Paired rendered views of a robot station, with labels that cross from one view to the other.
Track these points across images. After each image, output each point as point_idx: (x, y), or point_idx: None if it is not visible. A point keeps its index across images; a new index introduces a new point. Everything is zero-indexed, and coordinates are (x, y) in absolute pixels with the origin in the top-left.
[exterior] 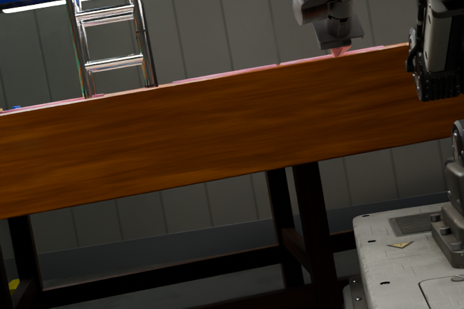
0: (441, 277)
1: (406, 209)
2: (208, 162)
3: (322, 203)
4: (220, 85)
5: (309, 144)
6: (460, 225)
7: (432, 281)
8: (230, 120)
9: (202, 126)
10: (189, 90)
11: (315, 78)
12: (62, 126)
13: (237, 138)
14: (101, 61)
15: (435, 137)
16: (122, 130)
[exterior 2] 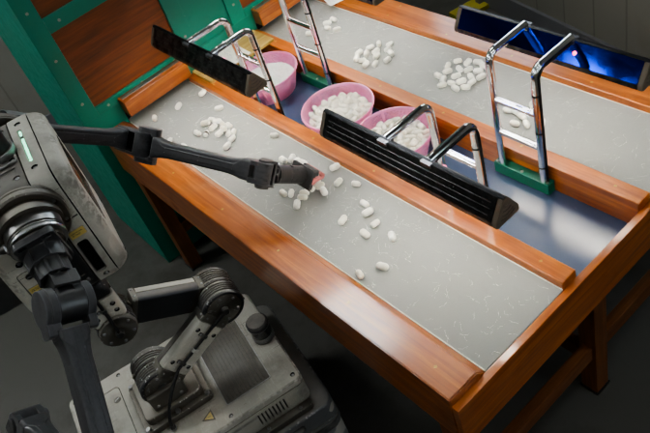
0: (121, 391)
1: (252, 311)
2: (199, 226)
3: None
4: (192, 205)
5: (230, 251)
6: (134, 382)
7: (117, 390)
8: (200, 219)
9: (192, 214)
10: (183, 198)
11: (222, 231)
12: (152, 177)
13: (205, 227)
14: None
15: (276, 291)
16: (169, 193)
